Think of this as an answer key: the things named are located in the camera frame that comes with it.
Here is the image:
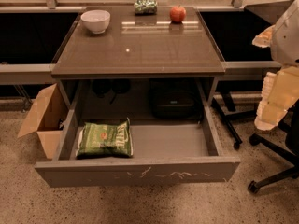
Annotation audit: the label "white ceramic bowl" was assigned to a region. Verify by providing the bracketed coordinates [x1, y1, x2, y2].
[80, 10, 110, 34]

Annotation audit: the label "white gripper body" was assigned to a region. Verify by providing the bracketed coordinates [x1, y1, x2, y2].
[262, 66, 299, 116]

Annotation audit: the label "grey open drawer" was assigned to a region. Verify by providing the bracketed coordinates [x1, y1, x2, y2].
[34, 105, 242, 189]

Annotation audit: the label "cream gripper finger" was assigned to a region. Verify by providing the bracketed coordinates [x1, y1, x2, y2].
[254, 101, 287, 131]
[252, 25, 274, 48]

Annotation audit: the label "brown counter cabinet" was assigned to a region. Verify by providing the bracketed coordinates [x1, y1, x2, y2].
[51, 7, 224, 125]

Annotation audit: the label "black stand legs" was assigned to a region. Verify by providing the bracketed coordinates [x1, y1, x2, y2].
[211, 91, 257, 150]

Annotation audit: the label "open cardboard box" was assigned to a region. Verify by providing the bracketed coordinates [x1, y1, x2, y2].
[18, 84, 68, 159]

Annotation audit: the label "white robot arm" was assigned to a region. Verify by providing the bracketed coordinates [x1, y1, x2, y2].
[252, 0, 299, 131]

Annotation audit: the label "crumpled green snack bag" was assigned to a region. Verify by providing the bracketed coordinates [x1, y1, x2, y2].
[134, 0, 158, 15]

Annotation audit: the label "red apple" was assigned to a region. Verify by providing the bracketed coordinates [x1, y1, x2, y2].
[169, 6, 186, 23]

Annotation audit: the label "green jalapeno chip bag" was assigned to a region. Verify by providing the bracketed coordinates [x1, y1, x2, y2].
[76, 119, 134, 159]

